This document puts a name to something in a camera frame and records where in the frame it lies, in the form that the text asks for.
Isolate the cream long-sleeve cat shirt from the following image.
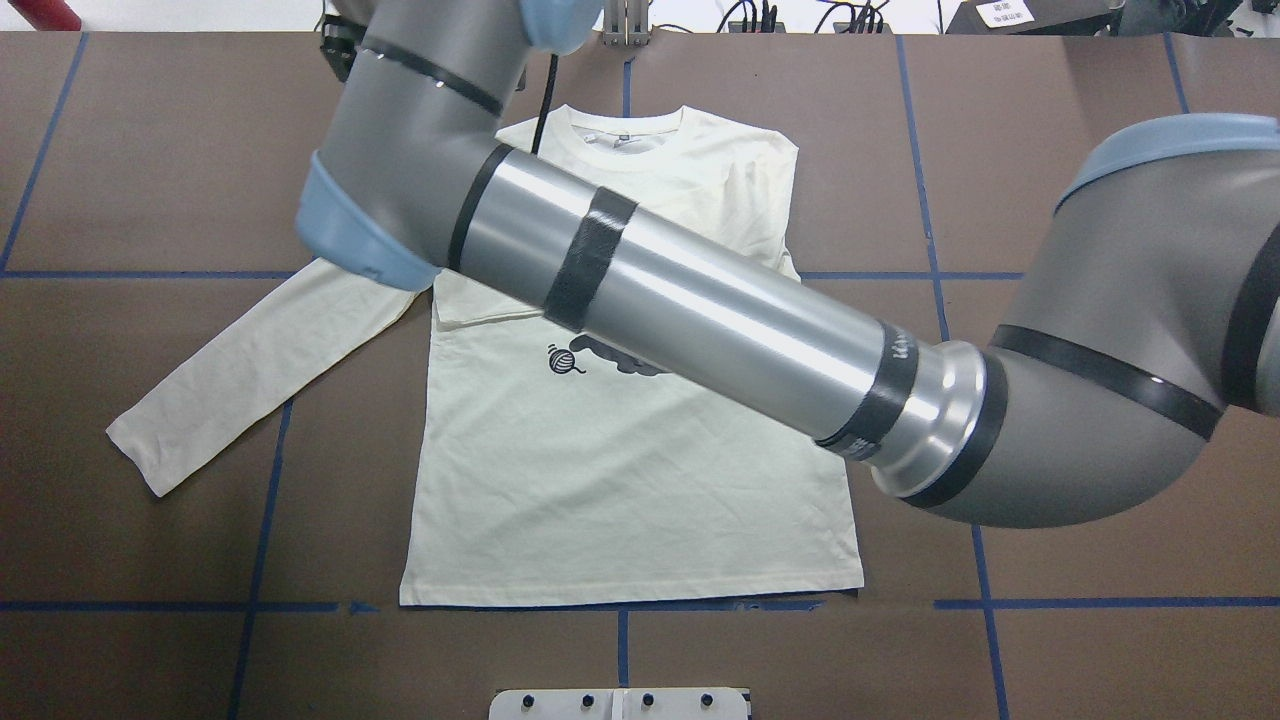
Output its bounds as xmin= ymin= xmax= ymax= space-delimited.
xmin=105 ymin=102 xmax=865 ymax=609

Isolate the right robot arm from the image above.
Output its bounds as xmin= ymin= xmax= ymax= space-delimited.
xmin=296 ymin=1 xmax=1277 ymax=528

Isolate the aluminium frame post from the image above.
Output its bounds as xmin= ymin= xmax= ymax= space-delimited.
xmin=602 ymin=0 xmax=652 ymax=47

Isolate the grey power strip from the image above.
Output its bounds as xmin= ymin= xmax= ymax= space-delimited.
xmin=822 ymin=3 xmax=891 ymax=35

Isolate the red cylinder object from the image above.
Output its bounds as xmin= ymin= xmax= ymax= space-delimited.
xmin=8 ymin=0 xmax=83 ymax=32

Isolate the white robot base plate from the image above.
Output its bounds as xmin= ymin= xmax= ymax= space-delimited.
xmin=488 ymin=685 xmax=754 ymax=719

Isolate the black box with label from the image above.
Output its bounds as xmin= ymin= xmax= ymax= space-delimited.
xmin=945 ymin=1 xmax=1116 ymax=37

